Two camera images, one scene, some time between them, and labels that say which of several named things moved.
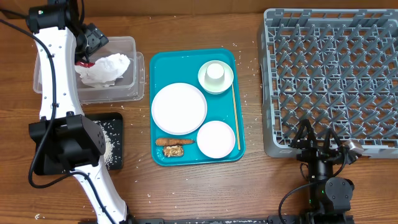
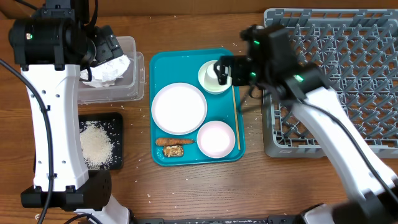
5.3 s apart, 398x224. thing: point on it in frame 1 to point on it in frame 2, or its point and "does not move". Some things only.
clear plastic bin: [131, 87] does not move
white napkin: [105, 71] does not move
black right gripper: [315, 151] to [237, 63]
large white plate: [179, 109] does not move
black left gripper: [97, 38] to [107, 45]
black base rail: [275, 220] does not move
